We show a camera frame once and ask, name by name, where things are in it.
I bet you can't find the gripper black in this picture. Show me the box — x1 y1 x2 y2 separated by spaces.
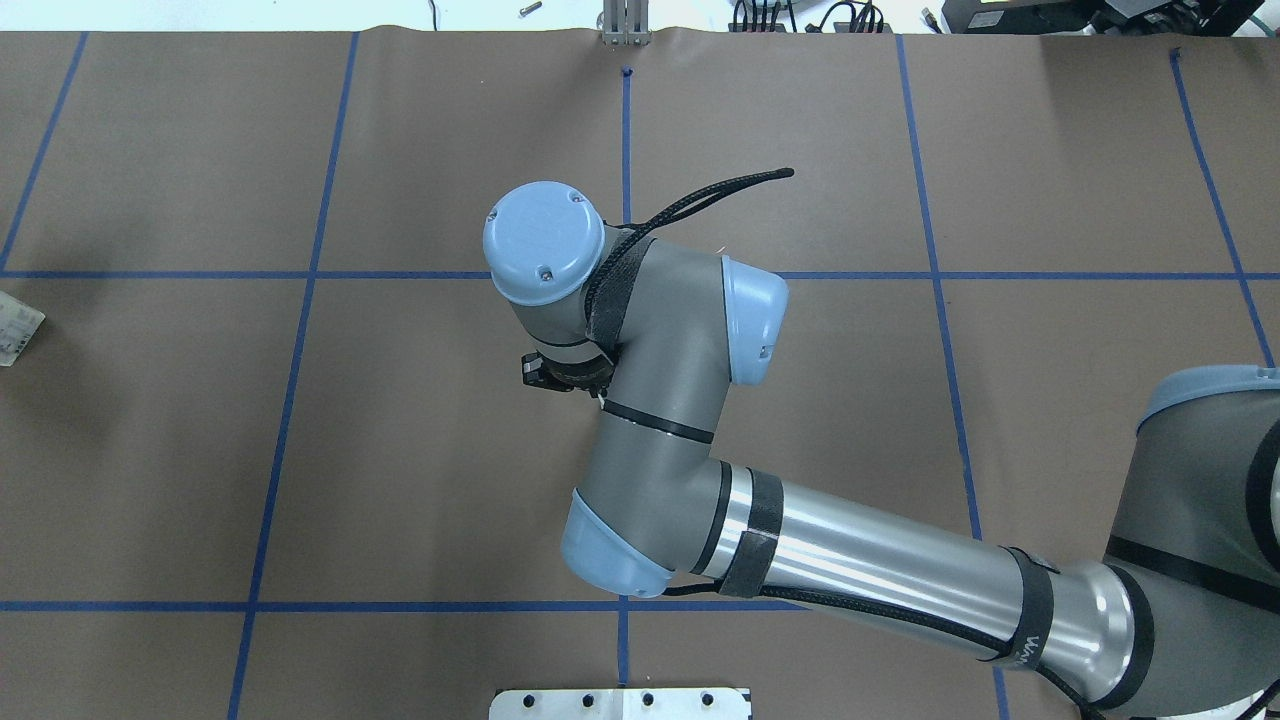
545 354 613 393

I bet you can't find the blue white milk carton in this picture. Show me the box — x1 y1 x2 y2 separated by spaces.
1 292 46 366

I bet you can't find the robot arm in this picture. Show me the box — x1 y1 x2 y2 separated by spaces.
481 176 1277 719

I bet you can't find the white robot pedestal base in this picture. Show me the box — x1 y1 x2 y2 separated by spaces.
488 687 755 719

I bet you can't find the aluminium frame post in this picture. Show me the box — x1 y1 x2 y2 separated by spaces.
599 0 652 47

